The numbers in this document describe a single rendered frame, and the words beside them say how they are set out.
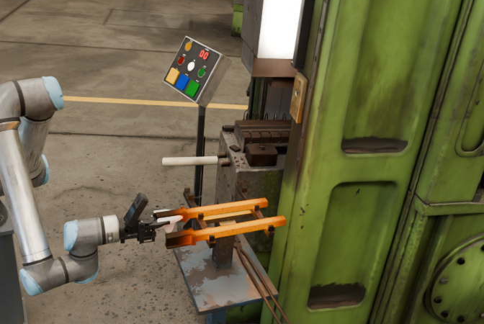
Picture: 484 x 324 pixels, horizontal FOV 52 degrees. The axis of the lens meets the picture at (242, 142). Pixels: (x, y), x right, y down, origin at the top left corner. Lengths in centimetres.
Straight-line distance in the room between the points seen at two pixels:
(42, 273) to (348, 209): 115
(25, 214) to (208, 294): 66
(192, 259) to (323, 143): 66
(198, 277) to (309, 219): 47
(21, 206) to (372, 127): 122
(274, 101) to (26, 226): 127
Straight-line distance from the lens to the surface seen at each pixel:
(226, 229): 164
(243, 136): 214
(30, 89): 170
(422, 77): 186
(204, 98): 252
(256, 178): 207
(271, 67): 202
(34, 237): 167
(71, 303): 276
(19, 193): 166
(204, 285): 184
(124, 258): 297
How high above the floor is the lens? 195
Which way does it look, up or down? 27 degrees down
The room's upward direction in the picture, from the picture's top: 6 degrees clockwise
